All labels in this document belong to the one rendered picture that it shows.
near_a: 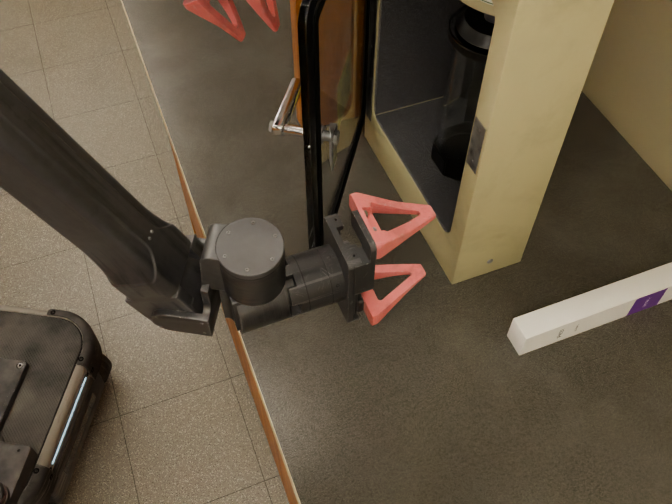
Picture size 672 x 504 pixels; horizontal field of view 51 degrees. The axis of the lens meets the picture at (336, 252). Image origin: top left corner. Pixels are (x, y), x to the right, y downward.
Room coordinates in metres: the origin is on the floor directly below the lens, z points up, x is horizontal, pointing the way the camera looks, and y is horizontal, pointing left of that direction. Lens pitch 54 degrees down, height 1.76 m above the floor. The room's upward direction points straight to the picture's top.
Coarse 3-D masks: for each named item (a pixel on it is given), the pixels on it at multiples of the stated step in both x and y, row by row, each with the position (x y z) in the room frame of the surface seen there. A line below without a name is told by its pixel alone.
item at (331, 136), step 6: (330, 126) 0.59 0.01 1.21; (336, 126) 0.59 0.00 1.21; (324, 132) 0.58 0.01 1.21; (330, 132) 0.58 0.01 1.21; (336, 132) 0.58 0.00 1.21; (324, 138) 0.58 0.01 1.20; (330, 138) 0.58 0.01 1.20; (336, 138) 0.57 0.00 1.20; (330, 144) 0.58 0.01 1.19; (336, 144) 0.57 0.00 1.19; (330, 150) 0.58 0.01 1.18; (336, 150) 0.59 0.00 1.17; (330, 156) 0.58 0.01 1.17; (336, 156) 0.59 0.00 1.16; (330, 162) 0.58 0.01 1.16
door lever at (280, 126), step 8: (296, 80) 0.67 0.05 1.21; (288, 88) 0.65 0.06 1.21; (296, 88) 0.65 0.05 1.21; (288, 96) 0.64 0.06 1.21; (296, 96) 0.64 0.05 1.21; (280, 104) 0.63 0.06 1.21; (288, 104) 0.63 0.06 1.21; (296, 104) 0.64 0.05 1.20; (280, 112) 0.61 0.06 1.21; (288, 112) 0.61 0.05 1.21; (280, 120) 0.60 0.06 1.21; (288, 120) 0.61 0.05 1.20; (272, 128) 0.59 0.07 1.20; (280, 128) 0.59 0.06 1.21; (288, 128) 0.59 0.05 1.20; (296, 128) 0.59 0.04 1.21
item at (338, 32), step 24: (336, 0) 0.66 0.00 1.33; (360, 0) 0.78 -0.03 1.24; (336, 24) 0.66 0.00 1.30; (360, 24) 0.79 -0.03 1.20; (336, 48) 0.66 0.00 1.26; (360, 48) 0.79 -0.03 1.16; (336, 72) 0.66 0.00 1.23; (360, 72) 0.80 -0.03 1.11; (336, 96) 0.66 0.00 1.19; (360, 96) 0.80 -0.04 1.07; (336, 120) 0.66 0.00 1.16; (336, 168) 0.66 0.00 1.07; (312, 192) 0.54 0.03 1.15; (336, 192) 0.66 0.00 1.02; (312, 216) 0.54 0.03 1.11; (312, 240) 0.54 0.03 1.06
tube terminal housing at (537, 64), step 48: (528, 0) 0.56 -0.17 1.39; (576, 0) 0.58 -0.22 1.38; (528, 48) 0.56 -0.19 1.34; (576, 48) 0.58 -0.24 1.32; (480, 96) 0.58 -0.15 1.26; (528, 96) 0.57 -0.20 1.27; (576, 96) 0.59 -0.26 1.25; (384, 144) 0.78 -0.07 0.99; (528, 144) 0.57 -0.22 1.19; (480, 192) 0.56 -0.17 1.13; (528, 192) 0.58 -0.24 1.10; (432, 240) 0.61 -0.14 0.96; (480, 240) 0.56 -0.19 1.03
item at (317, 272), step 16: (336, 224) 0.41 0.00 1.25; (336, 240) 0.39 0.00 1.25; (288, 256) 0.40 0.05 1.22; (304, 256) 0.39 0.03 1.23; (320, 256) 0.39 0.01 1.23; (336, 256) 0.39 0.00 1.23; (352, 256) 0.37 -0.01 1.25; (288, 272) 0.37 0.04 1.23; (304, 272) 0.37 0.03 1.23; (320, 272) 0.37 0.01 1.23; (336, 272) 0.38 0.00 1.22; (352, 272) 0.36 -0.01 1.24; (288, 288) 0.36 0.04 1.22; (304, 288) 0.36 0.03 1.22; (320, 288) 0.36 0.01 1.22; (336, 288) 0.37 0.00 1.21; (352, 288) 0.36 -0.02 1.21; (304, 304) 0.35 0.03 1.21; (320, 304) 0.36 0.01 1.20; (352, 304) 0.36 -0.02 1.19; (352, 320) 0.36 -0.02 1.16
